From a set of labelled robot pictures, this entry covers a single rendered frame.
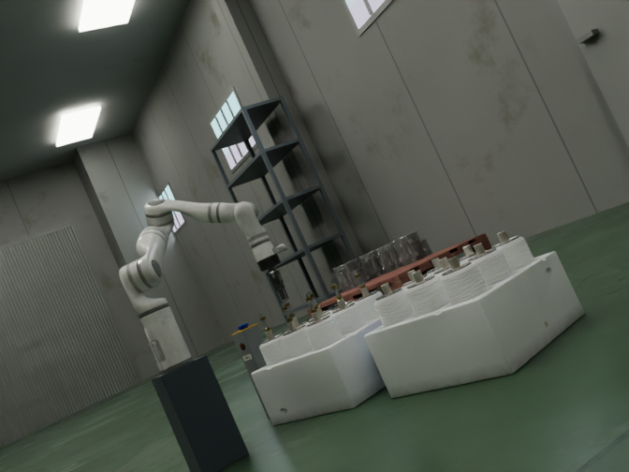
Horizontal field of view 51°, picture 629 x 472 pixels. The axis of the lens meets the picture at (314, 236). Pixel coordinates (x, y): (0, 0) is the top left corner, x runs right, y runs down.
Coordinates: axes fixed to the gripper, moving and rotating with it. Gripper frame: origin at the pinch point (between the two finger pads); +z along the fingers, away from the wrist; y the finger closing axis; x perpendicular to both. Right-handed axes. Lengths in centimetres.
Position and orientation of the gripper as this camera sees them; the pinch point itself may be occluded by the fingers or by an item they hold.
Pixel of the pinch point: (284, 297)
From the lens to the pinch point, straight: 221.1
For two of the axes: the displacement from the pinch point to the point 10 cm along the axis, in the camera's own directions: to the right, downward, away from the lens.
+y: -0.1, -0.7, -10.0
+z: 4.1, 9.1, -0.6
